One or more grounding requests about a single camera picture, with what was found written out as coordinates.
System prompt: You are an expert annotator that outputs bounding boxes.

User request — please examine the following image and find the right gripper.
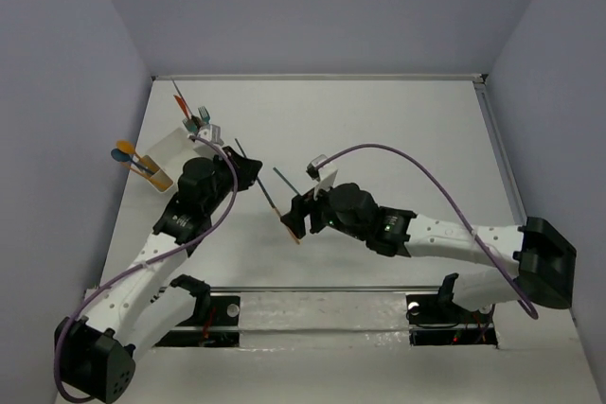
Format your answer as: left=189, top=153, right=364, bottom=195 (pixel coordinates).
left=280, top=175, right=367, bottom=241

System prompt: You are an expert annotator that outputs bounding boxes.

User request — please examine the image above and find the orange chopstick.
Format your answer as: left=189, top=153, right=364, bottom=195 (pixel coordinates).
left=119, top=162, right=164, bottom=188
left=272, top=205, right=301, bottom=245

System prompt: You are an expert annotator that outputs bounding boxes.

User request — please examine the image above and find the teal chopstick crossing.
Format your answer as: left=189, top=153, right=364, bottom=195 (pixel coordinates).
left=273, top=167, right=301, bottom=196

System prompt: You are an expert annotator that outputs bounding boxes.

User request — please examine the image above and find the teal fork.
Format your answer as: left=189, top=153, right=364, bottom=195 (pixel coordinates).
left=182, top=115, right=203, bottom=135
left=198, top=106, right=210, bottom=124

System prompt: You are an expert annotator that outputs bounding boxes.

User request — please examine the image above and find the orange plastic knife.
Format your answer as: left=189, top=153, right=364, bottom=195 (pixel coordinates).
left=173, top=95, right=191, bottom=119

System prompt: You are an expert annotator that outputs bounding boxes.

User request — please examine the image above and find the orange plastic spoon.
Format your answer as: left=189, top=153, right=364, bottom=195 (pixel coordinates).
left=116, top=140, right=146, bottom=167

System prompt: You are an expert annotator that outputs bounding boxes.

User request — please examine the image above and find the blue plastic spoon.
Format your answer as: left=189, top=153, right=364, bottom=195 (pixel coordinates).
left=111, top=148, right=153, bottom=175

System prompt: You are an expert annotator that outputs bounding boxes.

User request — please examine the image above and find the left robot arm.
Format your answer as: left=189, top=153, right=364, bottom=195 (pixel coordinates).
left=53, top=146, right=262, bottom=403

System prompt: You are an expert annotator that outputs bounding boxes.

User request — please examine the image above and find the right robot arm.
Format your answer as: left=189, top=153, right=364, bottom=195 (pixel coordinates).
left=281, top=183, right=577, bottom=321

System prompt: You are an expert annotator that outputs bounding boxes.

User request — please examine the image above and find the white utensil caddy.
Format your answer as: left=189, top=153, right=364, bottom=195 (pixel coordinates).
left=142, top=128, right=216, bottom=194

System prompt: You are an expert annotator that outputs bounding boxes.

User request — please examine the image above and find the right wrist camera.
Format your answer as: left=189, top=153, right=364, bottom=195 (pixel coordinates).
left=306, top=154, right=338, bottom=200

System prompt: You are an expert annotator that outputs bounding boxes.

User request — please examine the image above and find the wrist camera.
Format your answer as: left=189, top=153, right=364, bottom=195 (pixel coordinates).
left=306, top=154, right=338, bottom=200
left=194, top=124, right=224, bottom=147

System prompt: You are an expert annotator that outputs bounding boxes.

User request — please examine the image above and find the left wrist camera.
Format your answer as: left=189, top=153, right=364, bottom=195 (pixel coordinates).
left=194, top=124, right=224, bottom=147

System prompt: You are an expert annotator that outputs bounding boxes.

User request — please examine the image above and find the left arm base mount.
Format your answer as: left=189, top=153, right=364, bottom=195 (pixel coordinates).
left=155, top=274, right=241, bottom=348

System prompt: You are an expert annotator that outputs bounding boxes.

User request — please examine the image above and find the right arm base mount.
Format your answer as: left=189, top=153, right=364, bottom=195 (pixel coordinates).
left=405, top=273, right=498, bottom=347

